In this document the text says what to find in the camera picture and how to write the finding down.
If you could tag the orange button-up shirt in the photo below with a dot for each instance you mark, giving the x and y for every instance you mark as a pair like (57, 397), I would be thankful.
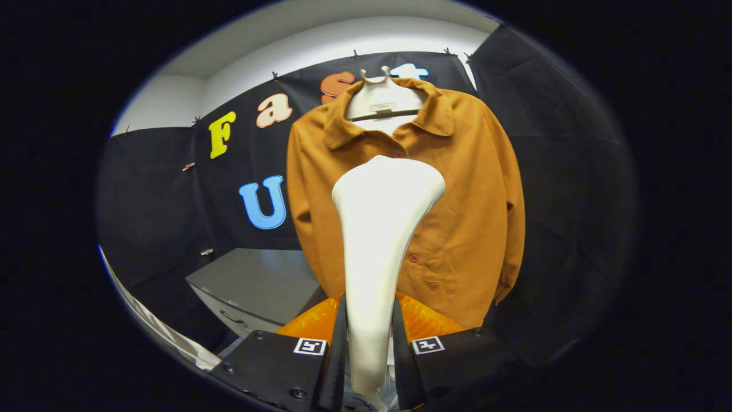
(474, 217)

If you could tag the grey cabinet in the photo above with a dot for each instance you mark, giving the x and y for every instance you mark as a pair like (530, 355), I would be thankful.
(257, 280)

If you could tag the row of black clips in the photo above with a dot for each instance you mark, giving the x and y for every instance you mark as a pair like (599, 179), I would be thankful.
(355, 55)

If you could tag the black backdrop cloth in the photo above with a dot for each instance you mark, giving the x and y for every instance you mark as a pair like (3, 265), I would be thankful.
(572, 200)

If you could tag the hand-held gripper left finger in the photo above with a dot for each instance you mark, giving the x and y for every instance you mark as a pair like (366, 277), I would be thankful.
(280, 372)

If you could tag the white mannequin torso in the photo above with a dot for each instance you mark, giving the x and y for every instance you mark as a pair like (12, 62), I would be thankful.
(380, 100)

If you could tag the white garment steamer head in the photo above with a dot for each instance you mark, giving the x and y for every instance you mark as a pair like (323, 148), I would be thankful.
(377, 229)

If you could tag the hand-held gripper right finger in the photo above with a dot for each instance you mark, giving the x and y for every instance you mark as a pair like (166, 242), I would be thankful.
(457, 372)

